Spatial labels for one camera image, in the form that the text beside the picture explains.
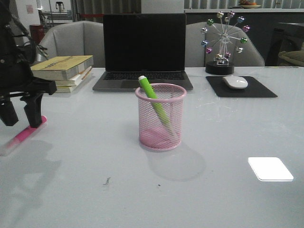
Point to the top yellow book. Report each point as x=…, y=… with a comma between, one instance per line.
x=62, y=68

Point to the left grey armchair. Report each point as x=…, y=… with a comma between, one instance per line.
x=75, y=39

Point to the red trash bin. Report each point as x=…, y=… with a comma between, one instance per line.
x=37, y=32

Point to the pink mesh pen holder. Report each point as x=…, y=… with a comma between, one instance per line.
x=152, y=134

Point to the dark side chair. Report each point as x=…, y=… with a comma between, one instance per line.
x=287, y=42

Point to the bottom book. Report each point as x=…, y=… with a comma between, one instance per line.
x=69, y=89

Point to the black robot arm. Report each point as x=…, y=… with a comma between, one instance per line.
x=7, y=41

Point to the grey laptop computer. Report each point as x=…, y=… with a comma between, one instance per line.
x=150, y=45

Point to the middle book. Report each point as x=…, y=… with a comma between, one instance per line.
x=71, y=82

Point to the white computer mouse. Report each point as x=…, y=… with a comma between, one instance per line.
x=235, y=82

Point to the right grey armchair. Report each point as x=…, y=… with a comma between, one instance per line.
x=242, y=55

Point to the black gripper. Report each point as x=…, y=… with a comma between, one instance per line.
x=16, y=76

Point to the green highlighter pen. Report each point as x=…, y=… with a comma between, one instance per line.
x=145, y=84

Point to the pink highlighter pen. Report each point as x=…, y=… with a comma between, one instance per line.
x=26, y=133

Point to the grey armchair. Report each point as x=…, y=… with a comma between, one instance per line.
x=242, y=55
x=75, y=39

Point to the fruit bowl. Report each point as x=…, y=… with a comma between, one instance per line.
x=247, y=4

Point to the ferris wheel desk ornament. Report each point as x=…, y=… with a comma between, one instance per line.
x=221, y=64

